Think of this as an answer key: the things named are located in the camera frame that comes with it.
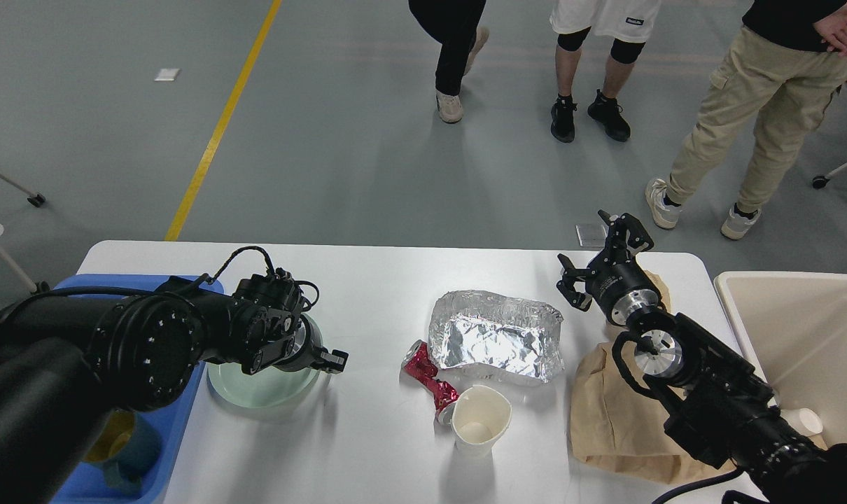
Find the beige plastic bin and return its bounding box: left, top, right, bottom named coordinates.
left=714, top=272, right=847, bottom=445

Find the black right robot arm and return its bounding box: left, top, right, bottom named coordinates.
left=556, top=211, right=847, bottom=503

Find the rolling stand leg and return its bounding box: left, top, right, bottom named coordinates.
left=0, top=172, right=46, bottom=208

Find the person in khaki trousers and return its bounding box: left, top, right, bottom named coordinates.
left=645, top=1, right=847, bottom=240

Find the green plate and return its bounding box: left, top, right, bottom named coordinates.
left=206, top=315, right=324, bottom=410

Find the person in black trousers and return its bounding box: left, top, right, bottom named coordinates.
left=408, top=1, right=489, bottom=124

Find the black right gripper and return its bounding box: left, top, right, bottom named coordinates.
left=556, top=209, right=666, bottom=328

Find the crushed red can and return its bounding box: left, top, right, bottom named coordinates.
left=401, top=340, right=460, bottom=426

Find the brown paper bag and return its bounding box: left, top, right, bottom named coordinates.
left=569, top=270, right=829, bottom=485

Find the aluminium foil tray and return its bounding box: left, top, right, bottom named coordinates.
left=428, top=290, right=565, bottom=387

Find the small white cup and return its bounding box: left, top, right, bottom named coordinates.
left=780, top=407, right=824, bottom=437

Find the person in white shorts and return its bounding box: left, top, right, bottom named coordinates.
left=549, top=1, right=662, bottom=143

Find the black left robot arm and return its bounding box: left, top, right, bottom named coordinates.
left=0, top=254, right=348, bottom=503

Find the blue plastic tray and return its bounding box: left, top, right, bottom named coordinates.
left=51, top=274, right=204, bottom=503

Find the grey floor plate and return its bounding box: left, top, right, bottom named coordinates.
left=576, top=223, right=607, bottom=249

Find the dark teal mug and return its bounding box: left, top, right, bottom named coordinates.
left=82, top=409, right=163, bottom=496

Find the white paper cup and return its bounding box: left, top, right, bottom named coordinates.
left=451, top=385, right=512, bottom=457

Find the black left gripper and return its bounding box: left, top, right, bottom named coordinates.
left=273, top=315, right=349, bottom=375

